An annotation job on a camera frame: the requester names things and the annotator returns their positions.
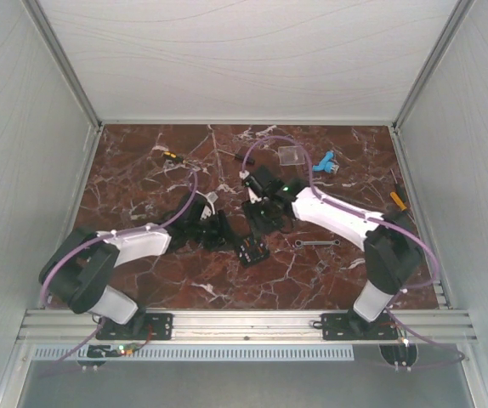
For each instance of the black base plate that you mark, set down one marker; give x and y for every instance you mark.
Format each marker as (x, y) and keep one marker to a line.
(143, 326)
(337, 326)

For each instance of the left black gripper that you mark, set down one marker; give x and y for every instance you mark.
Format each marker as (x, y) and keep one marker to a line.
(223, 236)

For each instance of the clear plastic fuse box lid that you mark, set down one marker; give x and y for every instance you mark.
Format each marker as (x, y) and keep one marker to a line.
(291, 156)

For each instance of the orange handle screwdriver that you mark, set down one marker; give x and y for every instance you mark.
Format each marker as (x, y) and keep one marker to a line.
(401, 204)

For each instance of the black handle screwdriver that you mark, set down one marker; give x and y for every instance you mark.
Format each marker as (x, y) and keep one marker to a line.
(239, 157)

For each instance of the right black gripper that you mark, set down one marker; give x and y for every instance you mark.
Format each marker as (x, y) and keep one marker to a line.
(250, 206)

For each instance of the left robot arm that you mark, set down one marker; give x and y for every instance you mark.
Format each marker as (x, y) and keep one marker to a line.
(80, 271)

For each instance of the silver wrench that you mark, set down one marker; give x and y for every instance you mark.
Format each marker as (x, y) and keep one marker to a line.
(299, 243)

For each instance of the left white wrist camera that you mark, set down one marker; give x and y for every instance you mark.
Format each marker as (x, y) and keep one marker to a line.
(209, 210)

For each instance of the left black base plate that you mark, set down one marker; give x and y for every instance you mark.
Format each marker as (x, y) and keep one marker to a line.
(143, 326)

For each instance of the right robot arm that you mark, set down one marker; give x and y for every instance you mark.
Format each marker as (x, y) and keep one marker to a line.
(391, 257)

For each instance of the aluminium mounting rail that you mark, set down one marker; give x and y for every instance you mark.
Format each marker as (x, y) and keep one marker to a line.
(244, 326)

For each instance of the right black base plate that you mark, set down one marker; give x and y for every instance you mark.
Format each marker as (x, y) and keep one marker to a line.
(337, 326)

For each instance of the blue plastic connector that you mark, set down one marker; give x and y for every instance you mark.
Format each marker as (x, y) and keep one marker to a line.
(327, 164)

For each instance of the black yellow screwdriver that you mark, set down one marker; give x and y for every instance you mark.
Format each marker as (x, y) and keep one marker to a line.
(175, 158)

